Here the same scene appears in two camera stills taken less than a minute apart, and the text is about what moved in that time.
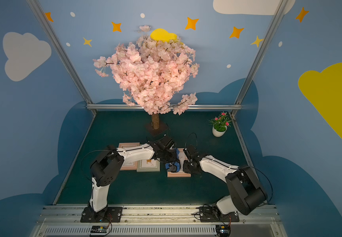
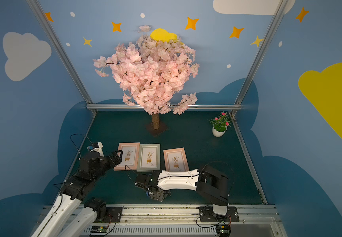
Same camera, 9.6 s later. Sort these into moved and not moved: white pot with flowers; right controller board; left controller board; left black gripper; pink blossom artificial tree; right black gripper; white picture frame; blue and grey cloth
Moved: blue and grey cloth; left black gripper; right black gripper
Not moved: left controller board; pink blossom artificial tree; white pot with flowers; right controller board; white picture frame
